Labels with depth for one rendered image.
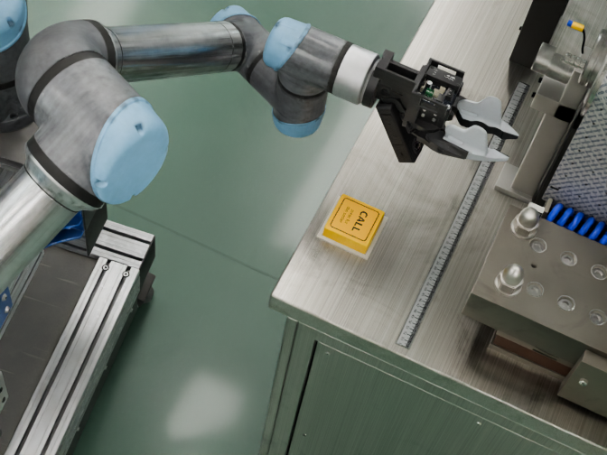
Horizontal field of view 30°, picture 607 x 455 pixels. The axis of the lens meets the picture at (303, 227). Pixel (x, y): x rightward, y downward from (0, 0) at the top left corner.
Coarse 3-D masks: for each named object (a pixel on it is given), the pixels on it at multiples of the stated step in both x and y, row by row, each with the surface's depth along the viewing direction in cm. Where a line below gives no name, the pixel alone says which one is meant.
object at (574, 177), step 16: (592, 128) 145; (576, 144) 148; (592, 144) 147; (576, 160) 151; (592, 160) 149; (560, 176) 155; (576, 176) 153; (592, 176) 152; (560, 192) 157; (576, 192) 156; (592, 192) 154; (576, 208) 158; (592, 208) 157
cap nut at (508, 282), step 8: (512, 264) 148; (504, 272) 148; (512, 272) 147; (520, 272) 147; (496, 280) 150; (504, 280) 148; (512, 280) 147; (520, 280) 148; (496, 288) 150; (504, 288) 149; (512, 288) 148; (520, 288) 150; (512, 296) 150
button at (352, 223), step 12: (348, 204) 168; (360, 204) 168; (336, 216) 166; (348, 216) 166; (360, 216) 167; (372, 216) 167; (324, 228) 165; (336, 228) 165; (348, 228) 165; (360, 228) 165; (372, 228) 166; (336, 240) 166; (348, 240) 165; (360, 240) 164; (360, 252) 166
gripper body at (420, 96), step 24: (384, 72) 151; (408, 72) 152; (432, 72) 152; (456, 72) 153; (384, 96) 155; (408, 96) 153; (432, 96) 151; (456, 96) 155; (408, 120) 154; (432, 120) 153
